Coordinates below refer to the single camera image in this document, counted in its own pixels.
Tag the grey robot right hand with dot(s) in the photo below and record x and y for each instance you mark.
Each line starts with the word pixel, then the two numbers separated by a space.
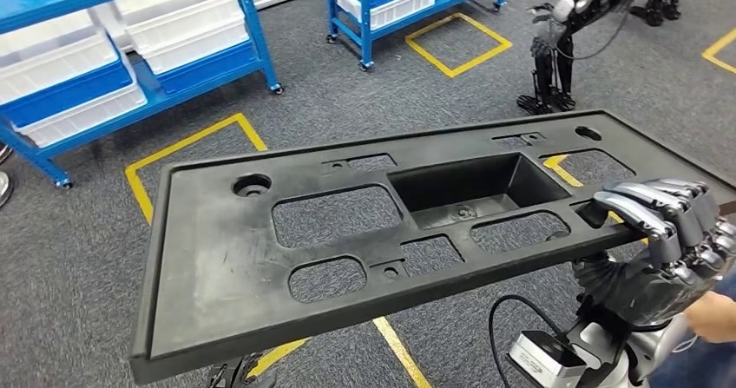
pixel 644 293

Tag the person's hand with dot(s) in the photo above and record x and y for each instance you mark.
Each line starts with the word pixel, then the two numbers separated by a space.
pixel 713 316

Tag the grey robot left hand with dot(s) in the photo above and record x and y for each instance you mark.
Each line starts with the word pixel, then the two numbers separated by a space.
pixel 236 377

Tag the black plastic panel part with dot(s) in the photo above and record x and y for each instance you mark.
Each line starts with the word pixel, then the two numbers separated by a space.
pixel 218 293

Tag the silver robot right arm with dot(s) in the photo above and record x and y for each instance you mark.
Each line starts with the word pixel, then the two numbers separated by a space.
pixel 655 354

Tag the yellow floor tape square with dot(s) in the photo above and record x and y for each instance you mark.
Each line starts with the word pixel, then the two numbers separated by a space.
pixel 402 354
pixel 172 148

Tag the black humanoid robot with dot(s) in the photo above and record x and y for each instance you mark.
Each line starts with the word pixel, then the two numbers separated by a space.
pixel 667 6
pixel 543 80

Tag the white plastic bin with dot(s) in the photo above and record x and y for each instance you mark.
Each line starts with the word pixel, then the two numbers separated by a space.
pixel 86 121
pixel 52 57
pixel 195 46
pixel 172 0
pixel 391 9

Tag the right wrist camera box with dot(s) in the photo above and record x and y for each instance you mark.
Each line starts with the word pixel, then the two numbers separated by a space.
pixel 546 362

